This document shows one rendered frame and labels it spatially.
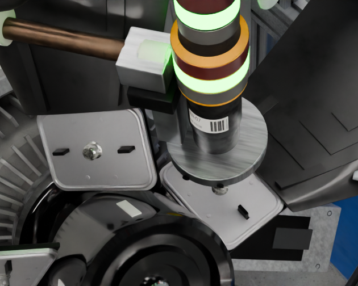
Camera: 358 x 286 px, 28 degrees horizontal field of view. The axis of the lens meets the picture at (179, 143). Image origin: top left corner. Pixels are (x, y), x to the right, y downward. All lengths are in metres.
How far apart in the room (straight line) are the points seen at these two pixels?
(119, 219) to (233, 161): 0.09
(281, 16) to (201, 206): 0.57
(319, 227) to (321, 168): 0.18
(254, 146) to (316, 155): 0.10
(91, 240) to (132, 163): 0.06
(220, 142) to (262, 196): 0.11
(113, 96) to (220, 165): 0.09
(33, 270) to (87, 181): 0.08
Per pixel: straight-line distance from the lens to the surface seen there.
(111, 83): 0.48
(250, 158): 0.48
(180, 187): 0.57
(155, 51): 0.42
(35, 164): 0.61
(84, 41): 0.44
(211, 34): 0.37
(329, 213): 0.75
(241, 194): 0.57
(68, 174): 0.54
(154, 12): 0.47
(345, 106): 0.60
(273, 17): 1.11
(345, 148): 0.59
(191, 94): 0.41
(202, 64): 0.38
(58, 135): 0.53
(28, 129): 0.62
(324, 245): 0.76
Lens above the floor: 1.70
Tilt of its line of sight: 61 degrees down
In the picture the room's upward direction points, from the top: 10 degrees counter-clockwise
